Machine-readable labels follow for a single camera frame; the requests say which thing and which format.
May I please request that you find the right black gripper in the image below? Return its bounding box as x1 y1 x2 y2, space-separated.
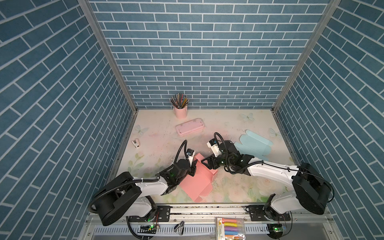
199 152 234 169

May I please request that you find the pink paper box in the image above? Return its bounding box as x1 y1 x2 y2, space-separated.
179 154 218 203

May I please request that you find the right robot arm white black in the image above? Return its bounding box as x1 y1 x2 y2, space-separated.
202 139 334 221

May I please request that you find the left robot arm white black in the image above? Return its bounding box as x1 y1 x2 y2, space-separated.
87 159 198 226

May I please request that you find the light blue flat paper box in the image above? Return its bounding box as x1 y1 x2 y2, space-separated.
235 130 273 161

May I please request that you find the pink pencil case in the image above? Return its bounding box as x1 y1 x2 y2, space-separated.
175 118 205 137

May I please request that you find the black metal clip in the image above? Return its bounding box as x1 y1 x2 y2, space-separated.
174 221 185 236

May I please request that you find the pink pencil cup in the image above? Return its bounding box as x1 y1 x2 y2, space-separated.
174 106 188 119

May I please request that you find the small white pencil sharpener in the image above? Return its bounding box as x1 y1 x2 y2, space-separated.
132 139 140 149

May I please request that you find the pack of coloured markers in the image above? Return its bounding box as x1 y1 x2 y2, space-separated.
215 218 246 240

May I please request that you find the bundle of coloured pencils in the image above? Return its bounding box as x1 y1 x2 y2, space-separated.
170 93 189 109

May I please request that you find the left small circuit board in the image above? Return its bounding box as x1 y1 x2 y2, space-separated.
138 225 157 235

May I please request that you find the small circuit board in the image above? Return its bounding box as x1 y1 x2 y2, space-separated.
138 225 157 235
267 224 284 240

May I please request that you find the right small circuit board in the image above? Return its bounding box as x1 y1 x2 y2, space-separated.
267 224 284 240

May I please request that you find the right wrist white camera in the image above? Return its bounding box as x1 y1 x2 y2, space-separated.
207 139 222 157

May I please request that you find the wrist white camera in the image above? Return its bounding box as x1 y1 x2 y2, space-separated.
185 149 195 166
207 139 222 157

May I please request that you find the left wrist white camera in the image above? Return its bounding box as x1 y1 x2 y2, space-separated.
185 149 195 166

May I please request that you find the left black corrugated cable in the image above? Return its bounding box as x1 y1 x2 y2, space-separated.
88 139 188 214

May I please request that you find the aluminium front rail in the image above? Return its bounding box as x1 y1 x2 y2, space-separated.
86 202 334 226

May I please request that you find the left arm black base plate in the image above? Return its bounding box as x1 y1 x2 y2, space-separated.
129 205 171 223

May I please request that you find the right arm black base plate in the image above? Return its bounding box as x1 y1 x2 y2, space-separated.
245 205 292 222

